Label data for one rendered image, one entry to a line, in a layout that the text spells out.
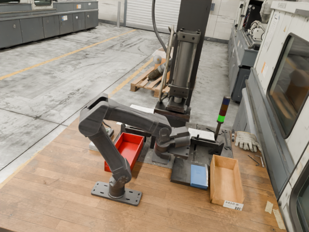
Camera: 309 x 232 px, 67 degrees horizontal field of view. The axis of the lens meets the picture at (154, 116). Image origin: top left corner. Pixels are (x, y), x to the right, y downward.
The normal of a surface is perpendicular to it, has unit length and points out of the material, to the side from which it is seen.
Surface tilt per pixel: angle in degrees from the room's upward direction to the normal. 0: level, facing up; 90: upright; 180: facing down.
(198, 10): 90
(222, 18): 90
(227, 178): 0
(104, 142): 94
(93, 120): 90
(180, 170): 0
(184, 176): 0
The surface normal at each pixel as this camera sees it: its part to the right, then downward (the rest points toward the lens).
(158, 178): 0.11, -0.87
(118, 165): 0.17, 0.29
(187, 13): -0.21, 0.45
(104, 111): 0.21, 0.50
